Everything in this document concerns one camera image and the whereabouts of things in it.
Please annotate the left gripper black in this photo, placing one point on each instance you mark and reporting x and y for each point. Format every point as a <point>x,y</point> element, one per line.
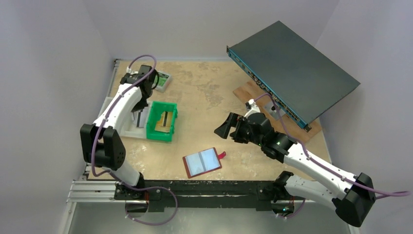
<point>140,105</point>

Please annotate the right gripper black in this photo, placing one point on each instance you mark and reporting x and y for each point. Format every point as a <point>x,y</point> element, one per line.
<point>236,128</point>

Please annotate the white card with black stripe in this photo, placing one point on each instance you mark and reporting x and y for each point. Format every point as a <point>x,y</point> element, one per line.
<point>137,118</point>

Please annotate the red card holder wallet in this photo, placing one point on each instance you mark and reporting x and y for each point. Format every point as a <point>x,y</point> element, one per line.
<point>203,162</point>

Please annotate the gold card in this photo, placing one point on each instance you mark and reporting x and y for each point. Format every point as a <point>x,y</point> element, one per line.
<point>163,125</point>

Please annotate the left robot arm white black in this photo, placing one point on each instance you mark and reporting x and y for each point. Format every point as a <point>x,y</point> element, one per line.
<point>101,142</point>

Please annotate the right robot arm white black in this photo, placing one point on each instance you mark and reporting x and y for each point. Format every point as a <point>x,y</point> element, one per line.
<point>350,196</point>

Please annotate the small green labelled box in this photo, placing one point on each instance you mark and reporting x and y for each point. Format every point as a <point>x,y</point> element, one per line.
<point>162,81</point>

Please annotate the green plastic bin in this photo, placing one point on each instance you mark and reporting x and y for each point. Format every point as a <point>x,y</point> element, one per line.
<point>156,110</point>

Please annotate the white plastic bin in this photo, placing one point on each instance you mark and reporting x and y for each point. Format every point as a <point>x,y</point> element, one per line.
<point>135,129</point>

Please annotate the wooden board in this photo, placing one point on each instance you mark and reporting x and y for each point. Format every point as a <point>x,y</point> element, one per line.
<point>250,90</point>

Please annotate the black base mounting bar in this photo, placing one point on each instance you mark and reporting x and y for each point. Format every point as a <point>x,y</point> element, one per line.
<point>161,194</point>

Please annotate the metal bracket with knob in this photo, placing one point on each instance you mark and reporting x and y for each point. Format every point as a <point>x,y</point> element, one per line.
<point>275,113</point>

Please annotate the dark network switch box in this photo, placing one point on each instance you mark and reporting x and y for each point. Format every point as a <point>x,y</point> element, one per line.
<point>302,81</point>

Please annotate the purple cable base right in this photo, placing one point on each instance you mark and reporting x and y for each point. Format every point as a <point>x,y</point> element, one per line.
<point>290,209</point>

